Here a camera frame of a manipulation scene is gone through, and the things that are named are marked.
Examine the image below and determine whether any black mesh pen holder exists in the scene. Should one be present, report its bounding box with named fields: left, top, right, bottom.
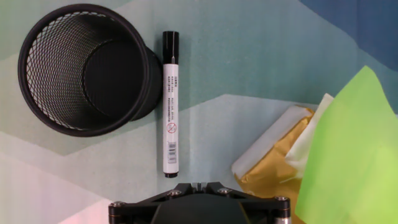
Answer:
left=17, top=3, right=163, bottom=138

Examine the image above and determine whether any gold tissue box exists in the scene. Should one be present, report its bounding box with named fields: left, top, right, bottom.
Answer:
left=231, top=105, right=315, bottom=224

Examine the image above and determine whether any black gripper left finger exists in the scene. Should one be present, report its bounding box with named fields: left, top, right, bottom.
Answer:
left=108, top=182, right=193, bottom=224

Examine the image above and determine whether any white marker pen black cap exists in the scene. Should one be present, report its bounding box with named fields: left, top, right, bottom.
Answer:
left=162, top=30, right=180, bottom=179

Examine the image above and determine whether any crumpled white tissue sheet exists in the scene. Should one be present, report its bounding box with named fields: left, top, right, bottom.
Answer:
left=285, top=92, right=335, bottom=181

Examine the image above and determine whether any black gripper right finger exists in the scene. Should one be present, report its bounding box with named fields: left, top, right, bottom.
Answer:
left=206, top=182, right=292, bottom=224

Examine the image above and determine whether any blue green white tablecloth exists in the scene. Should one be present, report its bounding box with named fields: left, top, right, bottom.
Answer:
left=0, top=0, right=398, bottom=224

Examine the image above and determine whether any green cloth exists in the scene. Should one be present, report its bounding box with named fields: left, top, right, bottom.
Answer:
left=294, top=65, right=398, bottom=224

